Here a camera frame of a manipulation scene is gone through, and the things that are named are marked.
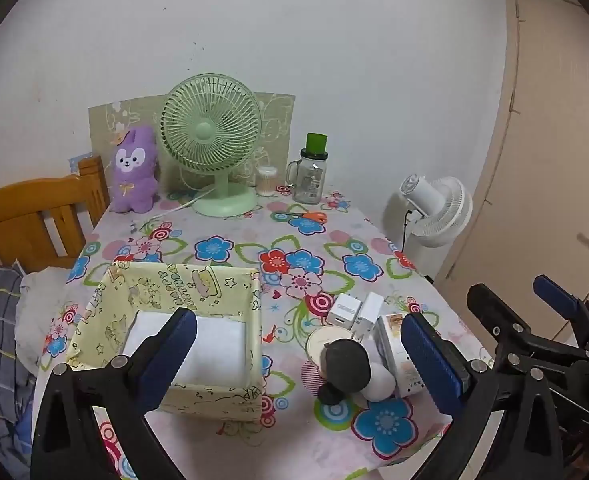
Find glass mug with green lid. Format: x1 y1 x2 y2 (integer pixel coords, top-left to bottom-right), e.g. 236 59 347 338
286 132 331 205

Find purple plush bunny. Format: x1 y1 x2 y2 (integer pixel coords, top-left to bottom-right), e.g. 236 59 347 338
110 125 159 214

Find yellow fabric storage box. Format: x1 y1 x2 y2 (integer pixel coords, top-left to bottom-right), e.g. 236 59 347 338
65 261 265 420

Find green desk fan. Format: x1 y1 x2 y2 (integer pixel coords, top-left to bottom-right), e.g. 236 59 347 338
159 73 264 218

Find white fan cable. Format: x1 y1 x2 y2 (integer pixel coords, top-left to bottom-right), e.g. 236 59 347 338
129 184 218 221

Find white cloth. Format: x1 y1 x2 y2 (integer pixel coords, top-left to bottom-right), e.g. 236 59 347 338
15 266 78 373

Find beige printed board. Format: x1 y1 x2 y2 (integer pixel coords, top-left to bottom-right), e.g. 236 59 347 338
88 91 296 196

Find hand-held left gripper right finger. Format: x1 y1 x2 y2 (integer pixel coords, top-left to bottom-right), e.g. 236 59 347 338
399 311 573 480

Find white egg-shaped case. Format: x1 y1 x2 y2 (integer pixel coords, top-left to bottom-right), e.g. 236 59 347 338
362 361 397 402

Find black egg-shaped case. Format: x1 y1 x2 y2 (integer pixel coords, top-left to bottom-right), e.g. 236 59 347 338
323 339 373 394

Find white printed box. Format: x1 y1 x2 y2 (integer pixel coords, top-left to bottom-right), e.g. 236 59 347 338
375 312 428 400

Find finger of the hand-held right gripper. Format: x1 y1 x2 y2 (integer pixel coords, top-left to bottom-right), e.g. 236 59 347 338
533 274 589 361
466 283 589 378

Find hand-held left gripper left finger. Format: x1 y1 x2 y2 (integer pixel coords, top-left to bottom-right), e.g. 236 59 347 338
30 307 198 480

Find wooden bed headboard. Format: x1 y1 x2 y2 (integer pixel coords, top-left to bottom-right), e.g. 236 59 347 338
0 156 111 268

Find white floor fan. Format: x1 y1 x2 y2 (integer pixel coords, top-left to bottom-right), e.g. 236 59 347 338
385 174 474 281

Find clear cotton swab jar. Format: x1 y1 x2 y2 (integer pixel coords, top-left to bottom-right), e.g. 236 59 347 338
256 164 278 198

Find orange handled scissors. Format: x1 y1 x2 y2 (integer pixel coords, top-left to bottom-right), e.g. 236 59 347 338
287 210 328 224

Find white charger with oval logo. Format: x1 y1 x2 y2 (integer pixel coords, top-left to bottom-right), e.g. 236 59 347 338
327 293 361 331

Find light blue printed card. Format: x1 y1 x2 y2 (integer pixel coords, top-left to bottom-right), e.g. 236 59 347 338
68 152 94 176

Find plain white charger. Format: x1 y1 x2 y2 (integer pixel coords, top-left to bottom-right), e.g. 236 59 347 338
353 292 385 341

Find beige door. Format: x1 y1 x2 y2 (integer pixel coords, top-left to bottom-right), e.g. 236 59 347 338
432 0 589 346

